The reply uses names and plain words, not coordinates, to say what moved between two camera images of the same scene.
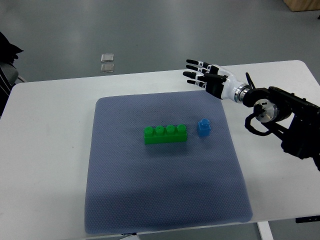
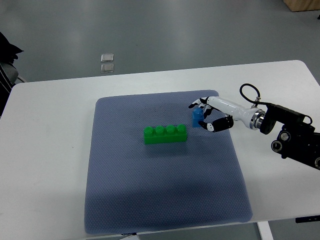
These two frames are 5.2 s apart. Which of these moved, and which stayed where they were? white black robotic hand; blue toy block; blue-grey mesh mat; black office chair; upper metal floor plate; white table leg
Moved: white black robotic hand; blue toy block
Stayed: upper metal floor plate; white table leg; blue-grey mesh mat; black office chair
